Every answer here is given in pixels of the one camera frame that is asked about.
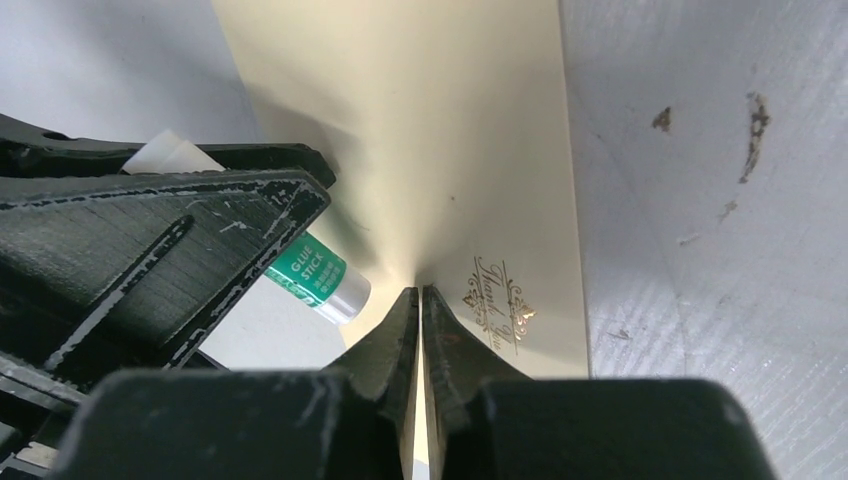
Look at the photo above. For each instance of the green white glue stick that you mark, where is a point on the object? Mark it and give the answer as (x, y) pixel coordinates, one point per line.
(308, 269)

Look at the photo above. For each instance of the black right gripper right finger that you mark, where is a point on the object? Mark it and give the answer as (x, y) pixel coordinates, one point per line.
(487, 420)

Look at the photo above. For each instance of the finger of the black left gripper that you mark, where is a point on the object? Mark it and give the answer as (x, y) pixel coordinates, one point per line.
(28, 151)
(112, 272)

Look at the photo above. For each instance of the cream paper envelope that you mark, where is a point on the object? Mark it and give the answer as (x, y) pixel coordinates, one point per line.
(446, 124)

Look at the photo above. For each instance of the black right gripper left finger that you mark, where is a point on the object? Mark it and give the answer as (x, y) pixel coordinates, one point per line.
(353, 419)

